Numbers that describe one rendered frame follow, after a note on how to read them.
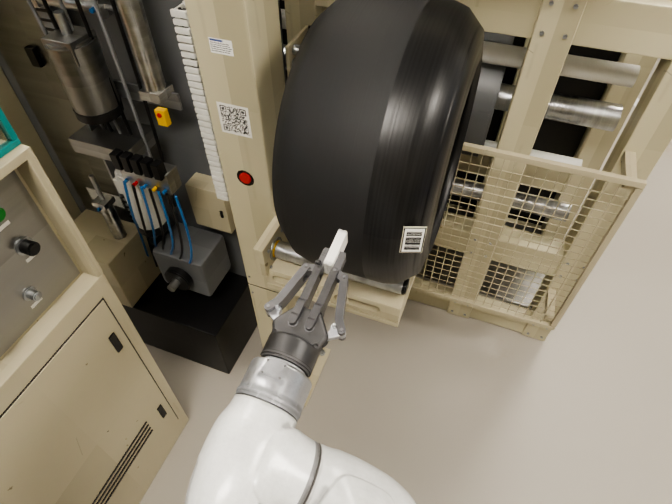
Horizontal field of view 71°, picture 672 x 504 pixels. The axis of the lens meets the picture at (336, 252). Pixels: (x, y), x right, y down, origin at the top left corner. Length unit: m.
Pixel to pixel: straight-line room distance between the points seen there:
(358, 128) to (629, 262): 2.16
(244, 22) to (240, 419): 0.67
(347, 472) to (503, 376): 1.54
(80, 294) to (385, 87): 0.85
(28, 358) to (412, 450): 1.30
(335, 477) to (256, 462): 0.10
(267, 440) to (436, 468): 1.35
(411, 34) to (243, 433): 0.64
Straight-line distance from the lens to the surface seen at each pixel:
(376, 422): 1.94
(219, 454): 0.60
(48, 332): 1.23
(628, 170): 1.52
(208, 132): 1.16
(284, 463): 0.61
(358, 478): 0.63
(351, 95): 0.79
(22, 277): 1.19
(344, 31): 0.86
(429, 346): 2.12
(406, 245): 0.83
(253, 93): 1.01
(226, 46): 1.00
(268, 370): 0.63
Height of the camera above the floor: 1.79
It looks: 48 degrees down
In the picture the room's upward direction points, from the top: straight up
